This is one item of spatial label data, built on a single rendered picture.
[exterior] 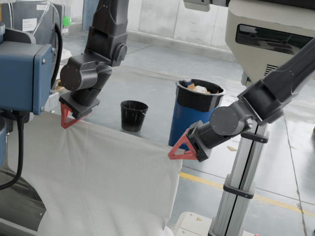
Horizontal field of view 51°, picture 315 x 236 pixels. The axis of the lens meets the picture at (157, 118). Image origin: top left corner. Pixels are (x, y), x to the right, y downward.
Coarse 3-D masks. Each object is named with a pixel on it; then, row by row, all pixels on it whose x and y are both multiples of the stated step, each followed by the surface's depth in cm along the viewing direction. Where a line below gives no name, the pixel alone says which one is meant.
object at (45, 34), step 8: (16, 0) 77; (24, 0) 80; (32, 0) 82; (40, 0) 86; (8, 8) 75; (16, 8) 77; (24, 8) 80; (32, 8) 82; (8, 16) 75; (16, 16) 78; (24, 16) 80; (32, 16) 83; (40, 16) 86; (48, 16) 89; (56, 16) 93; (8, 24) 76; (16, 24) 78; (40, 24) 87; (48, 24) 90; (40, 32) 88; (48, 32) 91; (56, 32) 95; (40, 40) 89; (48, 40) 92; (56, 40) 96; (56, 48) 97; (56, 56) 98
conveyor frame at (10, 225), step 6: (0, 222) 138; (6, 222) 137; (12, 222) 138; (0, 228) 139; (6, 228) 138; (12, 228) 136; (18, 228) 136; (24, 228) 136; (0, 234) 140; (6, 234) 139; (12, 234) 138; (18, 234) 137; (24, 234) 135; (30, 234) 134; (36, 234) 134
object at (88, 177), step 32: (32, 128) 89; (96, 128) 82; (32, 160) 92; (64, 160) 88; (96, 160) 85; (128, 160) 82; (160, 160) 80; (64, 192) 90; (96, 192) 88; (128, 192) 85; (160, 192) 82; (64, 224) 87; (96, 224) 85; (128, 224) 85; (160, 224) 85
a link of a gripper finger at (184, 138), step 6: (192, 126) 76; (186, 132) 74; (180, 138) 75; (186, 138) 73; (180, 144) 75; (192, 144) 73; (174, 150) 77; (192, 150) 74; (168, 156) 78; (174, 156) 77; (180, 156) 77; (186, 156) 76; (192, 156) 75
